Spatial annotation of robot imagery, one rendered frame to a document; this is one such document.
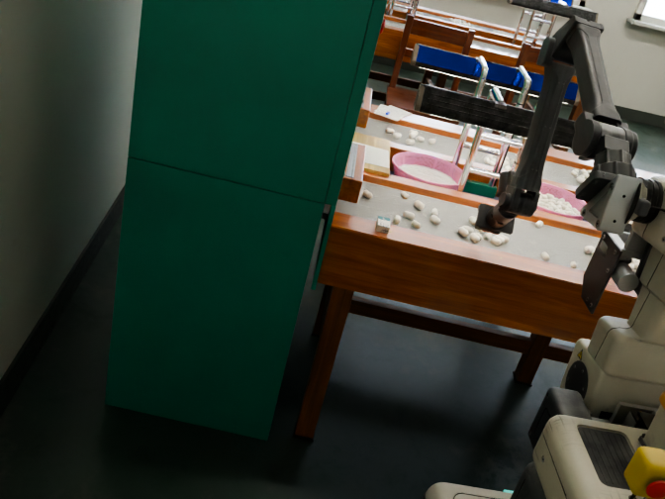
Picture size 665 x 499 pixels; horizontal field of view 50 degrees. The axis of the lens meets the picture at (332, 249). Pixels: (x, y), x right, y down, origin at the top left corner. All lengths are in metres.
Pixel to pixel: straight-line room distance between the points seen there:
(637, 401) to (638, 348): 0.13
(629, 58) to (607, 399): 6.30
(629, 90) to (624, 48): 0.44
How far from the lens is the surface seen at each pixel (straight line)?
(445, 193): 2.34
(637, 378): 1.64
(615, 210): 1.44
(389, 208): 2.18
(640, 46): 7.77
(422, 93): 2.11
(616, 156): 1.49
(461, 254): 1.97
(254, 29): 1.75
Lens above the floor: 1.61
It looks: 28 degrees down
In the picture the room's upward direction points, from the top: 14 degrees clockwise
